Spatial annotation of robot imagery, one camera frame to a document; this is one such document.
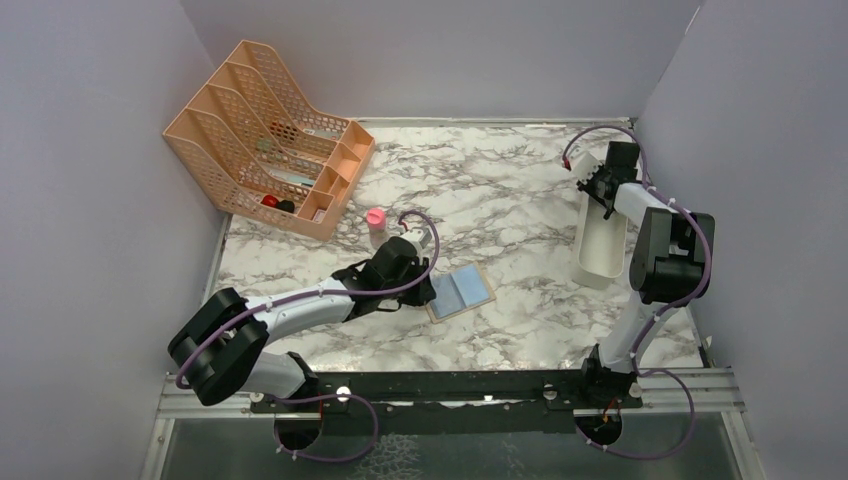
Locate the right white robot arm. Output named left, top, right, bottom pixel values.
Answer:
left=571, top=141, right=715, bottom=407

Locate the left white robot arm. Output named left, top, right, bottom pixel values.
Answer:
left=167, top=229, right=436, bottom=411

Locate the pink capped small bottle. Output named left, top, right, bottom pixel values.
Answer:
left=365, top=208, right=390, bottom=250

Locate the white oblong tray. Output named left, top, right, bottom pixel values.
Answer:
left=572, top=195, right=628, bottom=290

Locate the black round object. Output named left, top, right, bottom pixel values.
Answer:
left=276, top=200, right=296, bottom=213

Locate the red round object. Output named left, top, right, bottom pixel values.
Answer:
left=261, top=195, right=279, bottom=208

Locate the peach mesh file organizer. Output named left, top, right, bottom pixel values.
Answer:
left=163, top=40, right=376, bottom=241

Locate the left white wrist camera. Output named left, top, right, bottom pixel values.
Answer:
left=400, top=228, right=432, bottom=257

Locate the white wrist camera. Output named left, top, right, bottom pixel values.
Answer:
left=569, top=152, right=603, bottom=194
left=400, top=228, right=432, bottom=257

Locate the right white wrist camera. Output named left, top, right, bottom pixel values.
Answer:
left=569, top=152, right=603, bottom=194

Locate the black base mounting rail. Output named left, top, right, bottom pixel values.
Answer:
left=250, top=370, right=642, bottom=436

